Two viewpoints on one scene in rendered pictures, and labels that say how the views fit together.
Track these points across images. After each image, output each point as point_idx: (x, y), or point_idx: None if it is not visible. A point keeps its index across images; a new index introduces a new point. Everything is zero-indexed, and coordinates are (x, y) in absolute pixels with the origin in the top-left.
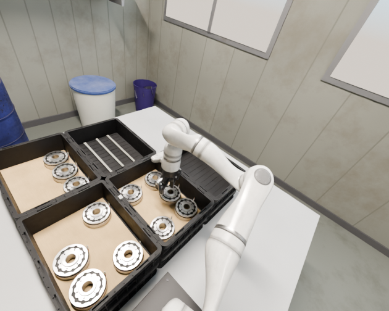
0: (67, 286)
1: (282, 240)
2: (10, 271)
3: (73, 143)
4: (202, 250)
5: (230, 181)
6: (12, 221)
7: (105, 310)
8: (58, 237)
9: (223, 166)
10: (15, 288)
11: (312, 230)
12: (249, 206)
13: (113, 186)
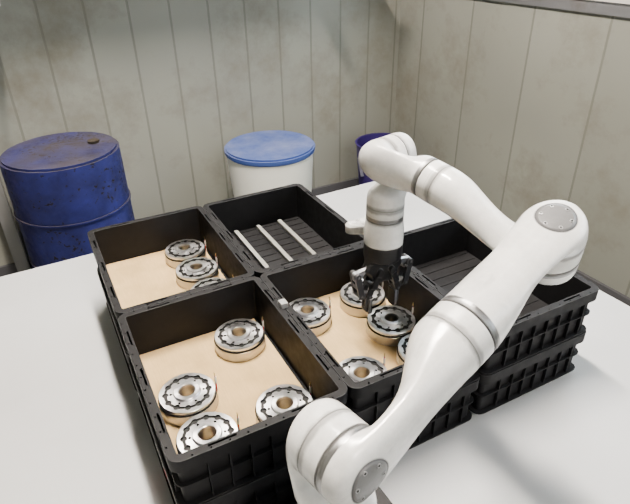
0: (176, 435)
1: None
2: (95, 421)
3: (215, 221)
4: (464, 467)
5: (494, 245)
6: (107, 352)
7: (231, 485)
8: (173, 365)
9: (477, 213)
10: (99, 446)
11: None
12: (511, 265)
13: (273, 286)
